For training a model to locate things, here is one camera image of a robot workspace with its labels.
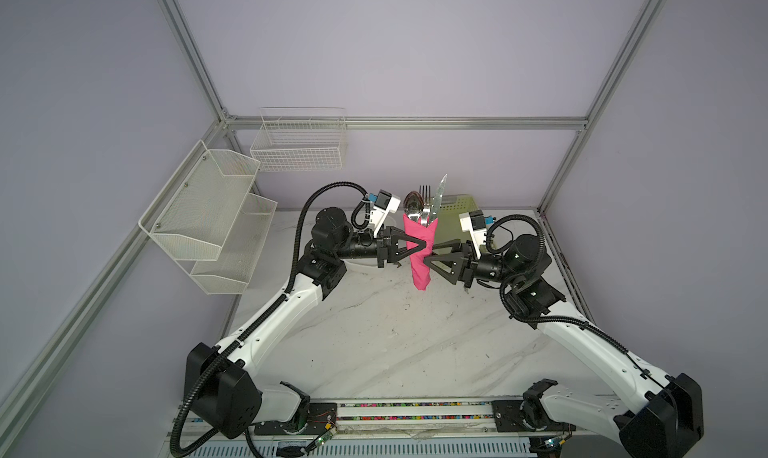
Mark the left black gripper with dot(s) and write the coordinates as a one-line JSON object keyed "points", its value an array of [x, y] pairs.
{"points": [[383, 244]]}

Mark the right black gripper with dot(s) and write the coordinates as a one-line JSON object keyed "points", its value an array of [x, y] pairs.
{"points": [[458, 272]]}

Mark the green perforated plastic basket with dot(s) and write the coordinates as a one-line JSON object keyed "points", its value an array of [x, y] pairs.
{"points": [[449, 226]]}

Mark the spoon with teal handle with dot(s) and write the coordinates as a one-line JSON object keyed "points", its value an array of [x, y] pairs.
{"points": [[414, 206]]}

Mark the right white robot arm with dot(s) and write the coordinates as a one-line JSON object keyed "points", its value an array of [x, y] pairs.
{"points": [[650, 413]]}

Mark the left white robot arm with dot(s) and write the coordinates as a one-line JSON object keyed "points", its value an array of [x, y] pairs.
{"points": [[220, 384]]}

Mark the white plastic tray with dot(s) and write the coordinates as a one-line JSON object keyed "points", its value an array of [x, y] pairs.
{"points": [[366, 266]]}

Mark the white mesh lower shelf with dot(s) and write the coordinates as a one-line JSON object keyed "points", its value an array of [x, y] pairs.
{"points": [[232, 272]]}

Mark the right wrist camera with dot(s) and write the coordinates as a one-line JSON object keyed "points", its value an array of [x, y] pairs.
{"points": [[476, 224]]}

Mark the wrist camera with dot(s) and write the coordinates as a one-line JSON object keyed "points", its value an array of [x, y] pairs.
{"points": [[382, 204], [476, 224]]}

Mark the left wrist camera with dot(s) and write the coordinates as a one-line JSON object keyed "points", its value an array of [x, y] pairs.
{"points": [[382, 204]]}

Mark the white wire wall basket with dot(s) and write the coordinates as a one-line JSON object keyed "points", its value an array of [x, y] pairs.
{"points": [[301, 139]]}

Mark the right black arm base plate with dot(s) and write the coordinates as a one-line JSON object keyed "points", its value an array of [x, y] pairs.
{"points": [[510, 419]]}

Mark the aluminium front rail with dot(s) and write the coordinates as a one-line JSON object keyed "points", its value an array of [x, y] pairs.
{"points": [[414, 419]]}

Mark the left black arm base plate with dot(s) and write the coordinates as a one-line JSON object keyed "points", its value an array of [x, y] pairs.
{"points": [[318, 416]]}

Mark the aluminium frame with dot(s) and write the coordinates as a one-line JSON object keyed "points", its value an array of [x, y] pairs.
{"points": [[101, 99]]}

